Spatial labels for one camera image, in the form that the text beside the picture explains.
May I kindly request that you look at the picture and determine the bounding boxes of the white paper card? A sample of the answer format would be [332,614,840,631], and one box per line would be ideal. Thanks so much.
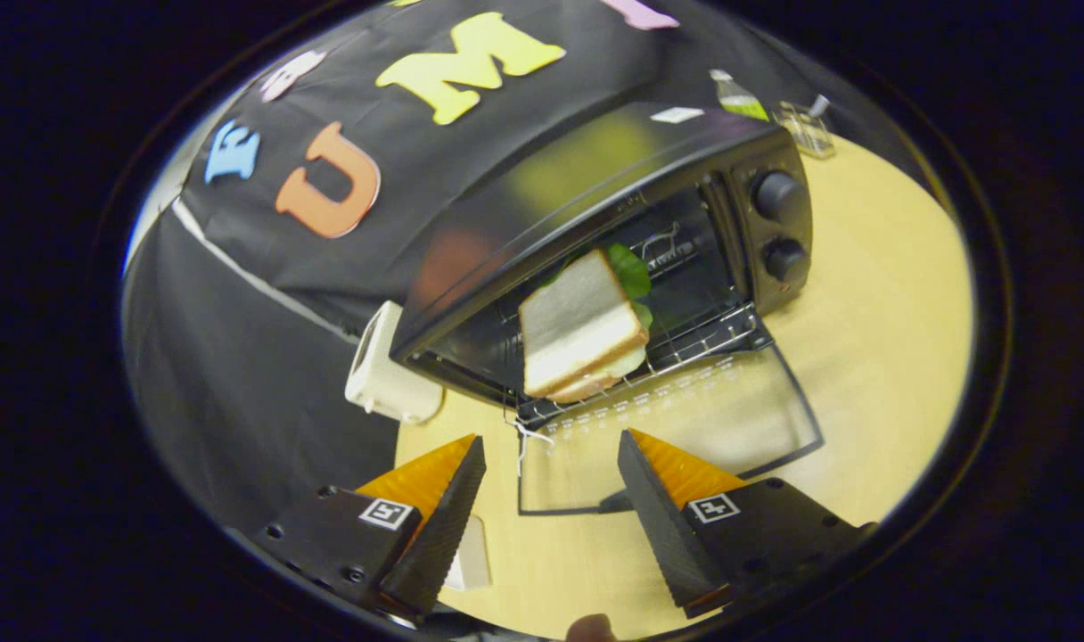
[442,515,492,591]

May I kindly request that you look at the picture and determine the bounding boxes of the green drink bottle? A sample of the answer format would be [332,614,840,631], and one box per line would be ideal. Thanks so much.
[710,70,770,122]

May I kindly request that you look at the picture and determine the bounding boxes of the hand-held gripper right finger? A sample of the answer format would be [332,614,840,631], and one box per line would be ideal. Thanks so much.
[618,428,877,619]

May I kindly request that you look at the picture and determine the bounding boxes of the clear glass cup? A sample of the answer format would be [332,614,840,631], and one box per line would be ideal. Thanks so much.
[772,94,837,160]

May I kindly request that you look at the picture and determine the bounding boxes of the sandwich with lettuce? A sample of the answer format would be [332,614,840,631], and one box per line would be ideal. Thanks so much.
[517,243,654,404]

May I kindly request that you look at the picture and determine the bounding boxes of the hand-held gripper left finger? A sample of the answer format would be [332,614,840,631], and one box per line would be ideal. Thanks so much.
[255,434,488,625]

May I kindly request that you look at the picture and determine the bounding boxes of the white bread toaster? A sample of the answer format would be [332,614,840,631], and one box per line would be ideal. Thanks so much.
[344,300,445,425]

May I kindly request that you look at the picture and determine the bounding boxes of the black toaster oven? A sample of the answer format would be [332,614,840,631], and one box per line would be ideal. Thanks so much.
[389,100,825,516]

